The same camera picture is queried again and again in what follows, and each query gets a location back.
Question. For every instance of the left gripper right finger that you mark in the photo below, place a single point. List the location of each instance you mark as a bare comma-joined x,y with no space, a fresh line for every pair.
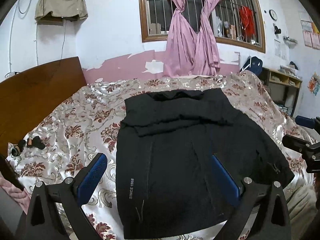
272,220

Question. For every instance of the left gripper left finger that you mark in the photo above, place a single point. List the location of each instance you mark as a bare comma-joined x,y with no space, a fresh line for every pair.
43,220

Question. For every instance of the black jacket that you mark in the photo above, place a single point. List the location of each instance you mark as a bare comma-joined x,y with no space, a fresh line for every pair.
165,182

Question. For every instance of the small dark items on bed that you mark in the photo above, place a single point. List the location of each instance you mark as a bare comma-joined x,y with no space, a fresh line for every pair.
17,149

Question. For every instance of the wooden shelf desk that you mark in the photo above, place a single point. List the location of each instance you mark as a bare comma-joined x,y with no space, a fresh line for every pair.
283,89

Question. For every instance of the floral satin bedspread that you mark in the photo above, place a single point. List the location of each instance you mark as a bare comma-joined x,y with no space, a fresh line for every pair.
88,123

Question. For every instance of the blue backpack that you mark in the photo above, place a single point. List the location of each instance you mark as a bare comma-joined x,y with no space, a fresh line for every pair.
254,65

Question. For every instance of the brown wooden headboard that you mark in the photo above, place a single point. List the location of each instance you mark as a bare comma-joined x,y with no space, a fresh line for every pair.
30,96

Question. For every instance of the right pink curtain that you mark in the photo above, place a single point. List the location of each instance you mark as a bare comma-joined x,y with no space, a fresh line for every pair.
207,58

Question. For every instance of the pink curtain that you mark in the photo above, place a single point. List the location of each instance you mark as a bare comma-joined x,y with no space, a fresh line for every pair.
180,49
207,58

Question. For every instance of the red cloth at window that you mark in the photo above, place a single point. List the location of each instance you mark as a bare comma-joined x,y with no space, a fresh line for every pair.
247,22

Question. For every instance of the wooden framed barred window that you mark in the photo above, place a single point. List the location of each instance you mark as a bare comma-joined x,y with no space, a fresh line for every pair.
155,19

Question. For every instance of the left pink curtain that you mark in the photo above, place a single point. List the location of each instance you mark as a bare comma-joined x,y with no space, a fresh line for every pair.
180,49

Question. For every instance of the beige cloth covered box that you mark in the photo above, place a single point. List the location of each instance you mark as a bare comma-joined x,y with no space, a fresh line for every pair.
57,10

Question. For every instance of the colourful wall poster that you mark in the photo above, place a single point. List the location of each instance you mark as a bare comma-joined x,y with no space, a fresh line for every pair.
314,84

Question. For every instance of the pink certificates on wall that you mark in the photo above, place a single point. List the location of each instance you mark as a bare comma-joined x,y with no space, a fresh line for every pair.
310,31

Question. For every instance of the round wall clock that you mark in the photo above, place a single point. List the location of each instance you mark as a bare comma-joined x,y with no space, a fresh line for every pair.
273,14

